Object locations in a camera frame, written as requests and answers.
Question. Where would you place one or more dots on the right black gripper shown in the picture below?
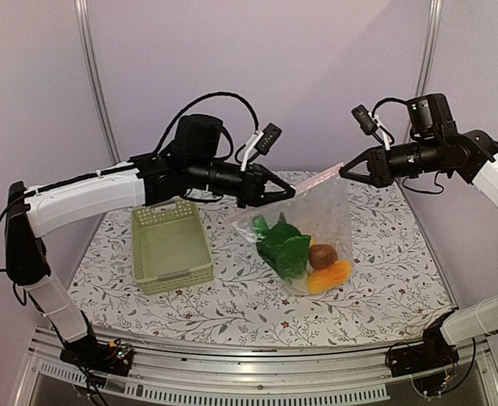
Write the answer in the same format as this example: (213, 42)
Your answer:
(380, 171)

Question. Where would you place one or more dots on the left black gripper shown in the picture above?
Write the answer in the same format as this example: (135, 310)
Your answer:
(254, 178)

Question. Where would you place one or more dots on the bok choy toy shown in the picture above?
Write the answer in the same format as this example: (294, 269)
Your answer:
(284, 249)

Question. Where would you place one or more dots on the clear zip top bag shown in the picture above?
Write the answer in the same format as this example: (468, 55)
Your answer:
(320, 209)

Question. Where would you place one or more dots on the brown kiwi toy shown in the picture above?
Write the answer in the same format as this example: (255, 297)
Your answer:
(322, 256)

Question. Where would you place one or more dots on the green plastic basket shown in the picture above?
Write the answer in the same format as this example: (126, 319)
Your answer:
(170, 248)

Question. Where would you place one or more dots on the green cucumber toy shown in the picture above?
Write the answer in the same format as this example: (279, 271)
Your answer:
(260, 224)

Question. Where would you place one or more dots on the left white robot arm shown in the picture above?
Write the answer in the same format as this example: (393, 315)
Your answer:
(189, 161)

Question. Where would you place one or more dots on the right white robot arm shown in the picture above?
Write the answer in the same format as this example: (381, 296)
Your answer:
(474, 157)

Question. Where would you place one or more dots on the floral table mat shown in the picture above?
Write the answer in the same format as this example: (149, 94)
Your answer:
(396, 289)

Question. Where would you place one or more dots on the right aluminium frame post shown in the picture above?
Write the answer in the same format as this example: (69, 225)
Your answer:
(429, 46)

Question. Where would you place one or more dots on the aluminium frame post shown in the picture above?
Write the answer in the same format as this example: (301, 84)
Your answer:
(82, 14)
(429, 46)

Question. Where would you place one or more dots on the aluminium front rail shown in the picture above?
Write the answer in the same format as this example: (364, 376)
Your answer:
(176, 372)

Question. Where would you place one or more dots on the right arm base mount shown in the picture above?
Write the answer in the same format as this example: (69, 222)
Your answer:
(431, 353)

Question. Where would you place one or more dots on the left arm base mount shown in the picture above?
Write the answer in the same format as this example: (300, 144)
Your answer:
(114, 358)

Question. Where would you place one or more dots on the left aluminium frame post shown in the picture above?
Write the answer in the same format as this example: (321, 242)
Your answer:
(82, 14)

